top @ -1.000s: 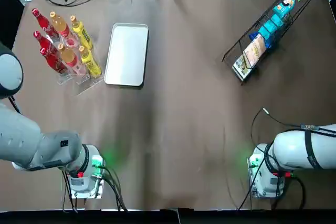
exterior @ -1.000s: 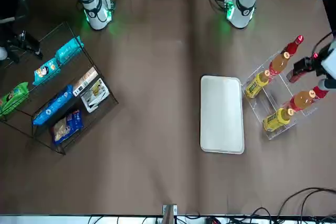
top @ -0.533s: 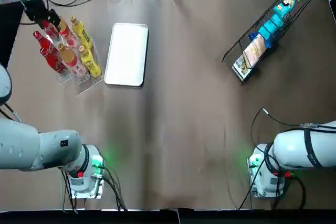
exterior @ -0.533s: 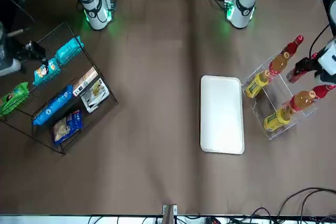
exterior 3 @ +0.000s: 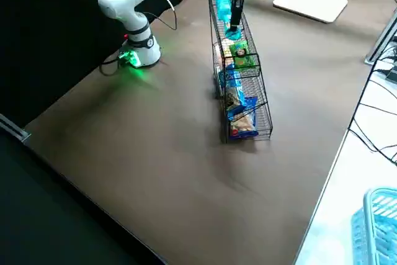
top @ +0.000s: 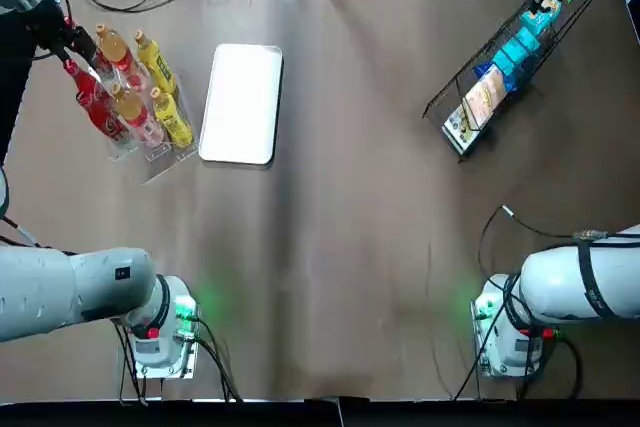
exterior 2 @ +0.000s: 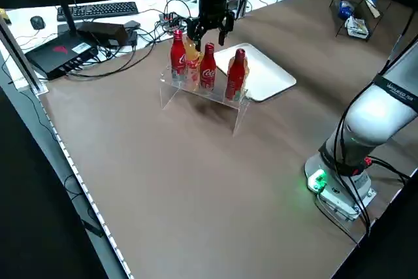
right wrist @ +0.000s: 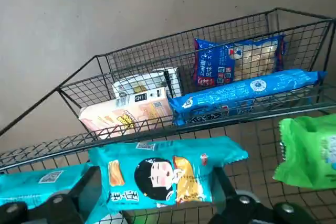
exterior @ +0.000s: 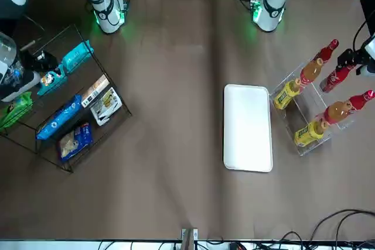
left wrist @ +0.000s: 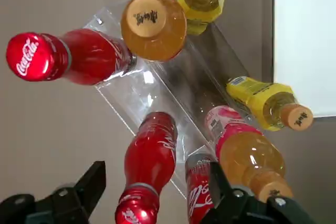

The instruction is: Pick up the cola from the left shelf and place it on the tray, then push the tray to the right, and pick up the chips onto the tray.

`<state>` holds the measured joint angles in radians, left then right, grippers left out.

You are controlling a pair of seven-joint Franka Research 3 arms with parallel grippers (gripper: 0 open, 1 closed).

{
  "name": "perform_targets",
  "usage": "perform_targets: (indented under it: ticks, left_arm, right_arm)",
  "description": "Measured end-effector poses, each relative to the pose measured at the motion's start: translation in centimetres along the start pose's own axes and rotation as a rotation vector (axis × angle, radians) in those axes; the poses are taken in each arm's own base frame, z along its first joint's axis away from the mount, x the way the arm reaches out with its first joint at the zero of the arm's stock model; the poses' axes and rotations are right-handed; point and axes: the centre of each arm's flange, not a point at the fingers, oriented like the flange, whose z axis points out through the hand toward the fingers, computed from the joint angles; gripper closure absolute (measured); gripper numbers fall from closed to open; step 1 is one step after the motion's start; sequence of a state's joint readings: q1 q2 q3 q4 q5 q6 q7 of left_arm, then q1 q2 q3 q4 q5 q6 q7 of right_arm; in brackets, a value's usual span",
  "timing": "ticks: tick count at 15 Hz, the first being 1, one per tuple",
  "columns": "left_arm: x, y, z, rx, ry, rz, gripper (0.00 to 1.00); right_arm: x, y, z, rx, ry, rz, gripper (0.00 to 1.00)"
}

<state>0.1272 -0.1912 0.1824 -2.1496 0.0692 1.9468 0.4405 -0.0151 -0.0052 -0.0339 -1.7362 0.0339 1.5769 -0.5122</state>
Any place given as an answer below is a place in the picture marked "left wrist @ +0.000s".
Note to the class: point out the yellow drink bottle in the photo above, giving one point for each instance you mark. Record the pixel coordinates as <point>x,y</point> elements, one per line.
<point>262,98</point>
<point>199,6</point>

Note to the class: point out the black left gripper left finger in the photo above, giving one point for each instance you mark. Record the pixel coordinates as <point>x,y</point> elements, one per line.
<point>65,203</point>

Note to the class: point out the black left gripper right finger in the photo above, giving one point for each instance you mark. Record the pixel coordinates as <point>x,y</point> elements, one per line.
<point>249,211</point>

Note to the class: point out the orange tea bottle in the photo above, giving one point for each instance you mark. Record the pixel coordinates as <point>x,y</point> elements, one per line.
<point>252,155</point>
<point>168,40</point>

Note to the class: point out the white rectangular tray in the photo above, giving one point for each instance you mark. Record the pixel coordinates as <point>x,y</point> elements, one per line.
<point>304,51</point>

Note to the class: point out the clear acrylic bottle shelf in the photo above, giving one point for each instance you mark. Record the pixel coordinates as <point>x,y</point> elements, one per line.
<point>136,95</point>

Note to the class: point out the red cola bottle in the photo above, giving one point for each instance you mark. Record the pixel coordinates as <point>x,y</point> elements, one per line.
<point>78,56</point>
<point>197,190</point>
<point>149,161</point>

